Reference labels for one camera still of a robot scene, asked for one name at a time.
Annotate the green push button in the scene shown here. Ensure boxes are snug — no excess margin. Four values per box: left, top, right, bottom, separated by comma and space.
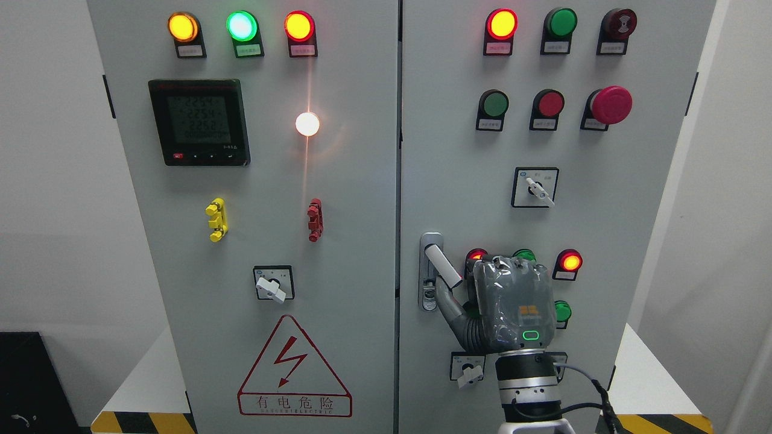
554, 300, 572, 330
475, 90, 509, 132

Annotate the red indicator light right top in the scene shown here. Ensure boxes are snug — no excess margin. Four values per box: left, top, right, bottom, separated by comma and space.
483, 8, 518, 57

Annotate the green indicator light right top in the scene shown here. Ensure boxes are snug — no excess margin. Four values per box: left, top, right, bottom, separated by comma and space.
540, 7, 577, 55

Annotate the green lit indicator light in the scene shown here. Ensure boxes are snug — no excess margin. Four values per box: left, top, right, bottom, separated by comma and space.
226, 10, 265, 58

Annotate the green push button lower right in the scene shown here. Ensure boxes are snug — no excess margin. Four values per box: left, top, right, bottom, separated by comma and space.
554, 300, 572, 330

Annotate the upper right rotary switch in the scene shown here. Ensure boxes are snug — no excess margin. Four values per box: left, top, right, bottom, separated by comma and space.
511, 166, 559, 208

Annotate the left door rotary switch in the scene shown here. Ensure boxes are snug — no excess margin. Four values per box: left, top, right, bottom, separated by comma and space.
253, 265, 295, 303

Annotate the red lit indicator lower left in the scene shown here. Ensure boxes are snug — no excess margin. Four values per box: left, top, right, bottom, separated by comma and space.
464, 248, 488, 278

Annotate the red push button upper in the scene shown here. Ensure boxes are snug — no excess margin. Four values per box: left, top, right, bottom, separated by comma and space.
529, 89, 565, 131

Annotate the red lit indicator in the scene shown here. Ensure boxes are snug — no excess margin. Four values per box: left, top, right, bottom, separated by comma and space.
464, 248, 488, 278
552, 249, 583, 282

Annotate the left grey cabinet door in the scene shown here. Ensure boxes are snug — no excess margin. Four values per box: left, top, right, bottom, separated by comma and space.
87, 1, 399, 433

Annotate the red electrical warning sticker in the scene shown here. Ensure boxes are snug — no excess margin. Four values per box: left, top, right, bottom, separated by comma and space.
237, 314, 353, 418

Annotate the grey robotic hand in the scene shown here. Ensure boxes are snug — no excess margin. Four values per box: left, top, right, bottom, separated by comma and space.
436, 256, 557, 354

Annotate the red lit indicator lower right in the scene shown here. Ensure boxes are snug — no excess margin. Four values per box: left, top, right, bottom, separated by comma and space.
552, 249, 583, 282

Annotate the white lever rotary switch bottom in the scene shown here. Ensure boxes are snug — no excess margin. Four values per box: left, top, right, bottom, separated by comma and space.
450, 351, 486, 390

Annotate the black knob rotary switch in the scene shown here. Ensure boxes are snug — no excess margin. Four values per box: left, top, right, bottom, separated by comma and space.
548, 352, 568, 383

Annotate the yellow indicator light top left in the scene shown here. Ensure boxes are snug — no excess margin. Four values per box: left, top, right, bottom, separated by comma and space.
166, 11, 206, 58

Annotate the right grey cabinet door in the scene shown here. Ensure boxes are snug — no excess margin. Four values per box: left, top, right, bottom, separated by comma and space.
398, 1, 716, 433

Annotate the black digital power meter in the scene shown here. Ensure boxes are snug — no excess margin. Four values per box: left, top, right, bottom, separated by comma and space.
147, 79, 250, 166

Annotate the silver door handle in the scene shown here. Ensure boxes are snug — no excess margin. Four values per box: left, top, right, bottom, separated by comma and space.
419, 231, 463, 312

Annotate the green indicator lower middle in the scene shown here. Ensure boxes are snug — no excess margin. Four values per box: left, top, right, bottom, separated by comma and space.
512, 249, 537, 261

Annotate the white lit indicator light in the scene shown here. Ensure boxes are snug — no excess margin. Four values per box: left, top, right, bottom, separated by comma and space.
295, 111, 320, 137

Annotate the red terminal connector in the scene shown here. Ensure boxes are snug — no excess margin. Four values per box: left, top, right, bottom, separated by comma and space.
306, 198, 324, 242

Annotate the red emergency stop button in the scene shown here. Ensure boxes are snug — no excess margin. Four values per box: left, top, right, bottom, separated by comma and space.
581, 85, 633, 131

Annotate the red indicator light left door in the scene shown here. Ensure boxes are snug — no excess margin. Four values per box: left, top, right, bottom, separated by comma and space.
284, 10, 318, 58

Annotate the green push button upper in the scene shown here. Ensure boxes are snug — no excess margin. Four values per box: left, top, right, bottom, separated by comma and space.
475, 90, 509, 132

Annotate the black box lower left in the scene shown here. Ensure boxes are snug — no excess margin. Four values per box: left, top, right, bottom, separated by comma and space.
1, 332, 80, 433

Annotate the dark red buzzer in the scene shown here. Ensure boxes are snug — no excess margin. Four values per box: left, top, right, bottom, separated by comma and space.
596, 8, 638, 55

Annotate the yellow terminal connector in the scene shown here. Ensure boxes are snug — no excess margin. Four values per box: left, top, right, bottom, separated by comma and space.
205, 197, 229, 242

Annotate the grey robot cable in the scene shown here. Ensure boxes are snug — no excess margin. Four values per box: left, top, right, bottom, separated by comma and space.
513, 363, 622, 434

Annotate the grey cabinet door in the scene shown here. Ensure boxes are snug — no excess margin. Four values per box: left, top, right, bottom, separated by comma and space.
398, 1, 716, 433
87, 1, 399, 433

